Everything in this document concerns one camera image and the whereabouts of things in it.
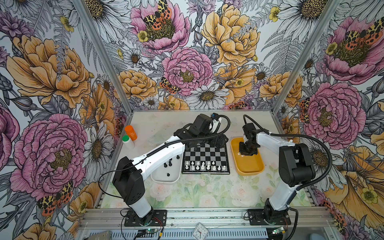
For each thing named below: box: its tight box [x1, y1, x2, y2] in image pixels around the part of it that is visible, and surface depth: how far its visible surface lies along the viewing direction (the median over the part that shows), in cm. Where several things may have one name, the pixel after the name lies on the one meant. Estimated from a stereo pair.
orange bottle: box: [125, 125, 138, 141], surface depth 101 cm
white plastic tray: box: [150, 151, 184, 184], surface depth 91 cm
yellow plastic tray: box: [230, 137, 265, 176], surface depth 92 cm
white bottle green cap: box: [121, 135, 134, 150], surface depth 96 cm
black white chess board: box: [182, 143, 230, 175], surface depth 93 cm
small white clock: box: [192, 222, 209, 240], surface depth 70 cm
